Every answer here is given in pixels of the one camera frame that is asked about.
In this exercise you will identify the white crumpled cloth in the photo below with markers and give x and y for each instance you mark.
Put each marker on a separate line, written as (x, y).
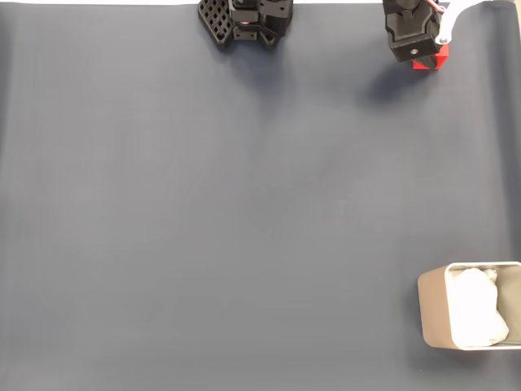
(474, 309)

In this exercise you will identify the beige rounded box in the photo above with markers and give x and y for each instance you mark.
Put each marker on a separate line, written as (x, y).
(433, 309)

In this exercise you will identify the red cube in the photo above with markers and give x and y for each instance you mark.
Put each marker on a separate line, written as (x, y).
(443, 59)

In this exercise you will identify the white camera board mount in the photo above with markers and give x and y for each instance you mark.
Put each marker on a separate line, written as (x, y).
(447, 22)

